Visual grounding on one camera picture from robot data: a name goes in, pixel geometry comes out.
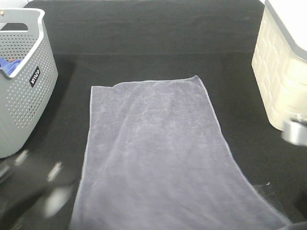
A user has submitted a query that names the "white plastic basket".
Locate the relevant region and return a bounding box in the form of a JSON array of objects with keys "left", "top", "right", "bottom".
[{"left": 251, "top": 0, "right": 307, "bottom": 130}]

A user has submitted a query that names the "right clear tape strip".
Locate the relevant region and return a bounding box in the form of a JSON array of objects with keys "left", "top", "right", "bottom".
[{"left": 252, "top": 182, "right": 284, "bottom": 213}]

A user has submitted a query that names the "blue towel in basket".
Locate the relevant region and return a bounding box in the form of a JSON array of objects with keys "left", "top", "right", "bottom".
[{"left": 0, "top": 57, "right": 23, "bottom": 75}]

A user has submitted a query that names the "black table mat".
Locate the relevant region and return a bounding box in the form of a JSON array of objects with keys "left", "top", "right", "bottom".
[{"left": 12, "top": 0, "right": 307, "bottom": 230}]

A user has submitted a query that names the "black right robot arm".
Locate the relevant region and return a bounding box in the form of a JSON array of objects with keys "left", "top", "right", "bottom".
[{"left": 284, "top": 188, "right": 307, "bottom": 225}]

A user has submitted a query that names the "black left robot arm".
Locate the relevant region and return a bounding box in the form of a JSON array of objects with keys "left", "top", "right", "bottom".
[{"left": 0, "top": 149, "right": 77, "bottom": 230}]

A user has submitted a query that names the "grey perforated laundry basket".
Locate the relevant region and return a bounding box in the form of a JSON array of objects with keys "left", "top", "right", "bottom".
[{"left": 0, "top": 8, "right": 58, "bottom": 158}]

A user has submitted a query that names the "grey towel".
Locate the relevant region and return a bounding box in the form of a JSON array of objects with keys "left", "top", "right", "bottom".
[{"left": 70, "top": 76, "right": 291, "bottom": 230}]

